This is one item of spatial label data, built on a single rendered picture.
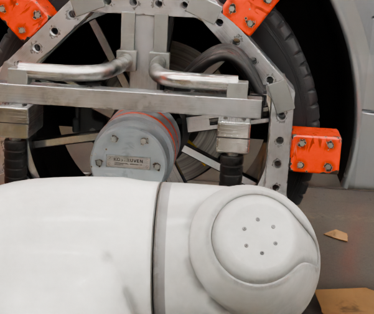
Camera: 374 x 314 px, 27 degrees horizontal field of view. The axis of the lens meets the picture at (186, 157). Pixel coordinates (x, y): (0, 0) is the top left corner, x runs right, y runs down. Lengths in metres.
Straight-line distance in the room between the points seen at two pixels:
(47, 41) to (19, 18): 0.06
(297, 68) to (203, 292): 0.91
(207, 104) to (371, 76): 0.45
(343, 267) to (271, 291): 2.59
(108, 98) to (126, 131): 0.08
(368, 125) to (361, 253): 1.80
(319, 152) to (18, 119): 0.54
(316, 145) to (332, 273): 1.73
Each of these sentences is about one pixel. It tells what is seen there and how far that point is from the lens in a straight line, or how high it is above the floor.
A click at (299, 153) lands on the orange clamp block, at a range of 1.41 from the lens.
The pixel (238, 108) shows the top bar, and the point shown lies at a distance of 1.20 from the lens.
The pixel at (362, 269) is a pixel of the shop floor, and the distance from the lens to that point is 3.18.
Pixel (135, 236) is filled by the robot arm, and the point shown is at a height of 0.98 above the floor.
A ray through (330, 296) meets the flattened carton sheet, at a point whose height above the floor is 0.03.
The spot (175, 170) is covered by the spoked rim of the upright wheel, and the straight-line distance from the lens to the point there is 1.54.
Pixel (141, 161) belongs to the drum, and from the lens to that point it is 1.28.
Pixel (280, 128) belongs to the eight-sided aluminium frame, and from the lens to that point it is 1.40.
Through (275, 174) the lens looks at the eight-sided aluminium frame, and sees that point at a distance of 1.42.
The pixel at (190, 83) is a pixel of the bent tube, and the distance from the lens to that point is 1.20.
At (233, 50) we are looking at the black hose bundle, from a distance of 1.28.
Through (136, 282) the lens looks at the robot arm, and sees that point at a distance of 0.61.
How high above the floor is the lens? 1.21
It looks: 15 degrees down
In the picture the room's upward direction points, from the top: 3 degrees clockwise
